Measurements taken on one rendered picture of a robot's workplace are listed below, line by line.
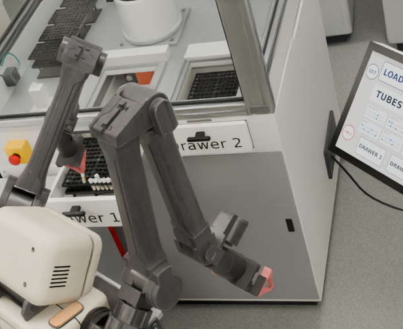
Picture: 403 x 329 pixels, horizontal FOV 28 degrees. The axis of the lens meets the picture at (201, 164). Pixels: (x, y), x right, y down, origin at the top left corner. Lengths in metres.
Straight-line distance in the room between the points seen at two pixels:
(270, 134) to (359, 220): 0.99
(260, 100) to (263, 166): 0.27
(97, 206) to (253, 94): 0.55
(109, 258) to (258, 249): 0.52
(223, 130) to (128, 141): 1.08
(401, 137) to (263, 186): 0.68
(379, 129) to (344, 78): 2.00
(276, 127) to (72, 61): 0.82
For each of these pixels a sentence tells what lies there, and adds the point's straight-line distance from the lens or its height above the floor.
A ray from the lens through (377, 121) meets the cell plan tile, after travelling 2.13.
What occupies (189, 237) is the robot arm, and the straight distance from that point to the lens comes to 1.63.
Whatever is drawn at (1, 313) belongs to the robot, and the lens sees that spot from 1.75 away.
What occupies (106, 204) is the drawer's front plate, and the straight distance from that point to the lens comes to 2.37.
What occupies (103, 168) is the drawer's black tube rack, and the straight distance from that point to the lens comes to 2.51.
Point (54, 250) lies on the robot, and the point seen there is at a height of 1.37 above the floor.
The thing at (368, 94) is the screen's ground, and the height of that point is 1.10.
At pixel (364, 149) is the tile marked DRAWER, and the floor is 1.00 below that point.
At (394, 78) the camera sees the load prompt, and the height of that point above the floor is 1.15.
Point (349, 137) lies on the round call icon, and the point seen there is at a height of 1.01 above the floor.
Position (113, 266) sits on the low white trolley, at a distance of 2.90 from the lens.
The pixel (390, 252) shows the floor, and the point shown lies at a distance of 3.23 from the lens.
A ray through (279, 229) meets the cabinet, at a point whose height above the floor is 0.45.
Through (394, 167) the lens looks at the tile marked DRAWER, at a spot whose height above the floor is 1.00.
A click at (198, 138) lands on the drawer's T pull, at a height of 0.91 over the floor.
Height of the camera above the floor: 2.41
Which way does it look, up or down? 39 degrees down
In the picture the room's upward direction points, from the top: 19 degrees counter-clockwise
